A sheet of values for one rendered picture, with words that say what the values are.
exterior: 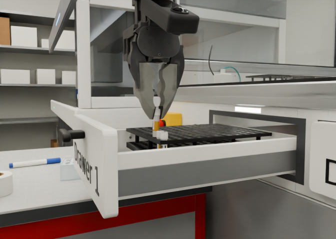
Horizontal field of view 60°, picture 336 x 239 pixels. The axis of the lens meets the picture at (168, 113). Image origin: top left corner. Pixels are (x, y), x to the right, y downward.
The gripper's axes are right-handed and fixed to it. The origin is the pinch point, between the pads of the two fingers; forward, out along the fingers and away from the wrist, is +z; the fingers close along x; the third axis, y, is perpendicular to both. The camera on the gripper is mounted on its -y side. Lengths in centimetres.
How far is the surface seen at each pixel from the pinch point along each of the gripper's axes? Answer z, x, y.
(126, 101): 1, -21, 85
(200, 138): 4.3, -5.9, -3.6
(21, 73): -27, 29, 383
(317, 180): 10.4, -20.8, -13.4
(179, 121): 5.9, -21.7, 34.5
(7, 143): 68, 52, 419
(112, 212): 11.4, 10.0, -9.3
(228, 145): 5.1, -8.6, -7.4
